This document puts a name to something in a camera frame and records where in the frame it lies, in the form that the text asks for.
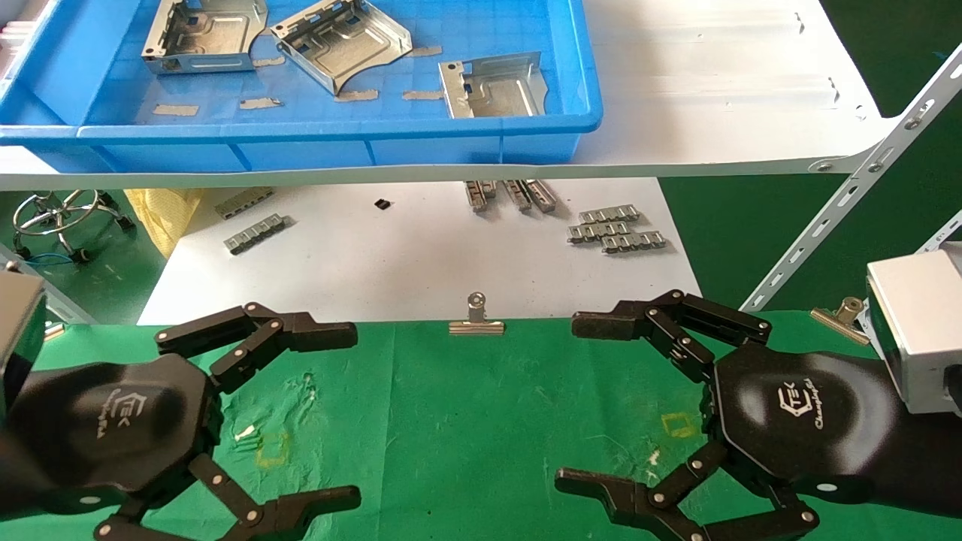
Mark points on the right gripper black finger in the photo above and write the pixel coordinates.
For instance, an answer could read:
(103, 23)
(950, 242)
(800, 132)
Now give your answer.
(624, 496)
(616, 323)

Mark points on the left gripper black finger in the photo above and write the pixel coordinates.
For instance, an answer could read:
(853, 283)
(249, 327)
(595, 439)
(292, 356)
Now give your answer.
(308, 334)
(301, 511)

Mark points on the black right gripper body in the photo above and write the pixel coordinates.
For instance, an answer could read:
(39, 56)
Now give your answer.
(804, 421)

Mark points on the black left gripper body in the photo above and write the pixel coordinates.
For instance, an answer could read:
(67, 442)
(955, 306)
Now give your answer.
(113, 428)

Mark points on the sheet metal bracket curved cutout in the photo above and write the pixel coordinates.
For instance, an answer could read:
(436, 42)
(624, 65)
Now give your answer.
(346, 41)

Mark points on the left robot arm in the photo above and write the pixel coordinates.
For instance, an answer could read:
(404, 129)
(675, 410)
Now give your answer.
(15, 481)

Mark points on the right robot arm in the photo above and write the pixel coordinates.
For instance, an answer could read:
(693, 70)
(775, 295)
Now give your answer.
(932, 458)

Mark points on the notched metal strip part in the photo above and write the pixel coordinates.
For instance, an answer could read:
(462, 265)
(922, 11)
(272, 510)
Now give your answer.
(541, 195)
(517, 195)
(599, 231)
(479, 195)
(244, 202)
(609, 214)
(255, 233)
(633, 242)

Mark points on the white lower shelf board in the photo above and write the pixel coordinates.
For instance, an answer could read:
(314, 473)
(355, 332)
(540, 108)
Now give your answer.
(421, 263)

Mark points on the white shelf board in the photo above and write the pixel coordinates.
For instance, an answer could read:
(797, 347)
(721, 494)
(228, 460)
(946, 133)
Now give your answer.
(421, 263)
(714, 90)

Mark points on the green table cloth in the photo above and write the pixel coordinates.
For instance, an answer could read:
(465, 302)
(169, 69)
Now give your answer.
(466, 436)

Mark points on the chrome swivel chair base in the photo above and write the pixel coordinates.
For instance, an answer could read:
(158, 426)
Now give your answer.
(78, 255)

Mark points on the yellow cloth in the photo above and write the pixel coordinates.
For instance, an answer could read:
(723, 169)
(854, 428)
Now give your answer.
(161, 218)

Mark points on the white background shelving unit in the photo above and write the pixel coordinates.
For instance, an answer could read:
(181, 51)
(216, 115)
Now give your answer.
(939, 233)

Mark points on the tape strip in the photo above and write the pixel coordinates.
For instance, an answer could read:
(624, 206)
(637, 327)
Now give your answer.
(356, 95)
(426, 51)
(269, 61)
(175, 110)
(422, 95)
(261, 103)

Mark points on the white upper shelf board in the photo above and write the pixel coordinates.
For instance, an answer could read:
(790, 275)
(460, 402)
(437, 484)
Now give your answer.
(714, 90)

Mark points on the blue plastic bin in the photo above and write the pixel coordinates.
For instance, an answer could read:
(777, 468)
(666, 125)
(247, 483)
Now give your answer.
(488, 30)

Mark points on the white perforated shelf post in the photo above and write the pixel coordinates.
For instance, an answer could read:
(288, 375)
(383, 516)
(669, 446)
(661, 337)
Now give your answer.
(849, 191)
(69, 309)

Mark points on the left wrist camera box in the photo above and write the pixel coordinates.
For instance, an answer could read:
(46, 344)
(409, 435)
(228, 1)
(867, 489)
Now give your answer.
(19, 330)

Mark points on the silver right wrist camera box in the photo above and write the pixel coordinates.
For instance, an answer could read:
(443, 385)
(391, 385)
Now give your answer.
(917, 323)

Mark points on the flat sheet metal bracket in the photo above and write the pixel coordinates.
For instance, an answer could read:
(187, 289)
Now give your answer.
(503, 90)

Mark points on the square sheet metal bracket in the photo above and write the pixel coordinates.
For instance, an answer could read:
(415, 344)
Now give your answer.
(218, 34)

